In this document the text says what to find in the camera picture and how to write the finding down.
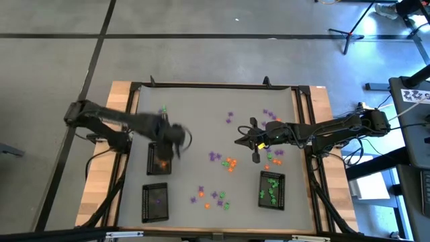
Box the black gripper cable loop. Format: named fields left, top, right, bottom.
left=183, top=127, right=194, bottom=151
left=236, top=124, right=266, bottom=138

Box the black pole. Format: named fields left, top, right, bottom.
left=402, top=63, right=430, bottom=89

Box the black plastic basket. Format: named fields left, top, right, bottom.
left=257, top=170, right=286, bottom=212
left=146, top=141, right=173, bottom=176
left=141, top=182, right=170, bottom=224

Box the silver bracket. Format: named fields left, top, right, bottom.
left=104, top=231, right=144, bottom=240
left=291, top=235, right=332, bottom=242

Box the person's leg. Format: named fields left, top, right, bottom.
left=395, top=0, right=425, bottom=16

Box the black table frame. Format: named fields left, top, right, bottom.
left=77, top=75, right=360, bottom=236

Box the white marker label sheet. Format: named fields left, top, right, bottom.
left=400, top=88, right=430, bottom=104

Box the black tripod stand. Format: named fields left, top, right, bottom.
left=327, top=0, right=379, bottom=56

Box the person's foot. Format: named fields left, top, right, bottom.
left=374, top=2, right=399, bottom=20

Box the white cable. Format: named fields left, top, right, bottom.
left=386, top=97, right=424, bottom=122

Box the white box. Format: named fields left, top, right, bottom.
left=349, top=155, right=396, bottom=209

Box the gray furniture foot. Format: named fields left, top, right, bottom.
left=0, top=143, right=26, bottom=158

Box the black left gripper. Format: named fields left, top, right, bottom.
left=155, top=113, right=188, bottom=161

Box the black arm base cable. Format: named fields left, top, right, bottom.
left=84, top=147, right=114, bottom=184

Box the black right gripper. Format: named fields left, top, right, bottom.
left=234, top=117, right=290, bottom=165

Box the black power cable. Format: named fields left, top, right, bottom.
left=389, top=121, right=430, bottom=132

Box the dark keyboard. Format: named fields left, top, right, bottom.
left=420, top=169, right=430, bottom=208

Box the black diagonal beam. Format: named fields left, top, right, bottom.
left=345, top=146, right=413, bottom=182

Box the gray equipment cart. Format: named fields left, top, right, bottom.
left=388, top=76, right=430, bottom=242

